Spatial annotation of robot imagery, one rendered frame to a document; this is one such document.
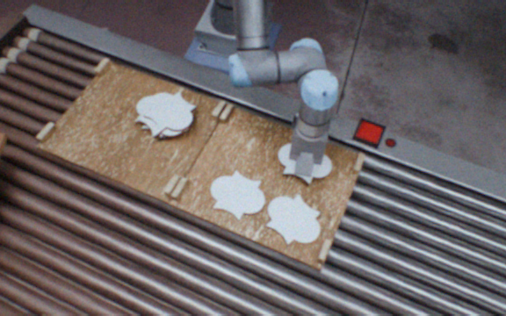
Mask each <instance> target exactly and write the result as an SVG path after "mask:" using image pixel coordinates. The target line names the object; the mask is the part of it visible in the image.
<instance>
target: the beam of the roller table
mask: <svg viewBox="0 0 506 316"><path fill-rule="evenodd" d="M23 15H25V16H26V17H27V19H28V21H29V23H30V25H31V27H32V29H39V30H41V31H43V32H44V33H47V34H50V35H53V36H55V37H57V38H60V39H64V40H65V41H67V42H70V43H72V44H75V45H78V46H80V47H85V48H87V49H90V50H93V51H95V52H98V53H99V54H102V55H105V56H107V57H110V58H113V59H114V60H118V61H122V62H125V63H127V64H130V65H133V66H135V67H137V68H139V69H142V70H145V71H148V72H150V73H152V74H155V75H159V76H162V77H165V78H167V79H170V80H173V82H175V83H179V84H182V85H185V86H187V87H190V88H193V89H195V90H200V91H202V92H205V93H207V94H209V96H213V97H217V98H219V99H222V100H225V101H228V102H230V103H232V104H237V105H240V106H242V107H245V109H247V110H250V111H254V112H257V113H260V114H262V115H264V116H267V117H270V118H273V119H276V120H280V122H282V123H285V124H288V125H289V126H292V125H293V118H294V115H295V114H296V113H299V107H300V100H297V99H294V98H292V97H287V96H284V94H282V93H279V92H276V91H273V90H269V89H266V88H263V87H261V86H259V87H253V88H251V87H248V88H235V87H234V86H233V85H232V84H231V79H230V75H228V74H225V73H221V72H220V71H217V70H214V69H211V68H208V67H207V66H204V65H201V64H198V63H196V62H193V61H188V60H186V59H183V58H180V57H177V56H175V55H173V54H170V53H167V52H165V51H163V50H160V49H157V48H154V47H150V46H147V45H145V44H141V43H139V42H136V41H134V39H129V38H126V37H124V36H121V35H118V34H115V33H112V32H108V31H106V30H102V29H100V28H98V27H97V26H94V25H91V24H87V23H84V22H82V21H80V20H77V19H73V18H70V17H67V16H64V15H61V14H59V12H56V11H51V10H49V9H46V8H43V7H40V6H38V5H36V4H32V5H31V6H30V7H29V8H28V9H27V10H25V11H24V12H23ZM357 125H358V122H357V121H356V120H354V119H351V118H347V117H344V116H341V115H338V114H336V113H334V112H332V113H331V118H330V124H329V136H328V140H332V141H334V142H337V143H340V144H342V145H345V146H347V147H352V149H354V150H357V151H360V152H362V153H365V154H368V155H371V156H375V157H377V158H380V159H382V160H384V161H388V162H390V163H392V164H394V165H397V166H399V167H403V168H405V169H409V170H412V171H415V172H417V173H420V174H422V175H424V176H427V177H429V178H432V179H434V180H437V181H439V182H442V183H447V184H449V185H451V186H455V187H457V188H459V189H460V190H463V191H467V192H470V193H472V194H474V195H477V196H479V197H483V198H486V199H489V200H492V201H495V203H497V204H500V205H504V206H506V175H504V174H502V173H499V172H496V171H494V170H491V169H486V168H484V167H482V166H478V165H475V164H473V163H471V162H469V161H465V160H463V159H460V158H458V157H455V156H452V155H449V154H445V153H443V152H439V151H437V150H434V149H432V147H426V146H424V145H422V144H419V143H416V142H414V141H410V140H406V139H403V138H401V137H398V136H395V134H392V133H389V132H385V131H384V133H383V136H382V139H381V142H380V144H379V147H378V150H377V149H375V147H369V146H367V145H365V144H362V143H360V142H356V141H354V140H352V137H353V134H354V132H355V130H356V128H357ZM387 139H393V140H395V142H396V145H395V146H394V147H389V146H386V145H385V140H387Z"/></svg>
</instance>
